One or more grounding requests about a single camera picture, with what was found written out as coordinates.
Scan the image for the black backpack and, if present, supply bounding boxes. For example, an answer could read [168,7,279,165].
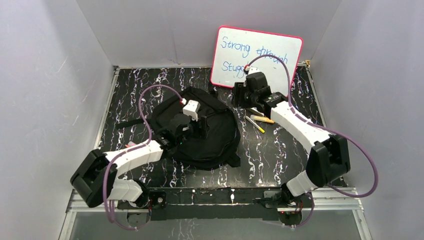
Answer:
[106,87,241,172]

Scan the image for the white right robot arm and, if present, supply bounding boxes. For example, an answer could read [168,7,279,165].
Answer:
[232,67,351,207]

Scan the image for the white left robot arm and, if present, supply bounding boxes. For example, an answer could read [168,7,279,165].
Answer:
[70,113,209,208]

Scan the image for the orange highlighter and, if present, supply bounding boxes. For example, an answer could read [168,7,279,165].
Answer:
[250,114,275,124]

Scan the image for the white yellow marker pen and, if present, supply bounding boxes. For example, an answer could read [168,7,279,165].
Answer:
[244,116,265,134]

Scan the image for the pink framed whiteboard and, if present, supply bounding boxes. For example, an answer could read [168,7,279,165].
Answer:
[210,26,303,95]

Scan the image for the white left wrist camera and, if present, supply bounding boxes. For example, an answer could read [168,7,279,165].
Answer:
[182,100,201,122]

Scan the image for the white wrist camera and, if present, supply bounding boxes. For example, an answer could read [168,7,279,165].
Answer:
[182,100,201,122]
[244,65,260,75]

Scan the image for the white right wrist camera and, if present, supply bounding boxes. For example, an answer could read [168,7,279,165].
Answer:
[244,65,260,75]

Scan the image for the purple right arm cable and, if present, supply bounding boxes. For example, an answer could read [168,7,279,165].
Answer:
[243,54,379,229]

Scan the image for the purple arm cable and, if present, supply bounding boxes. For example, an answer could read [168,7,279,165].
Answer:
[101,84,186,232]
[243,54,379,229]

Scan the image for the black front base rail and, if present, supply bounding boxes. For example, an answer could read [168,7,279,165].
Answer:
[145,187,289,221]

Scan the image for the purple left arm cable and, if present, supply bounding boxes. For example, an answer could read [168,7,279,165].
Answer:
[101,84,186,232]

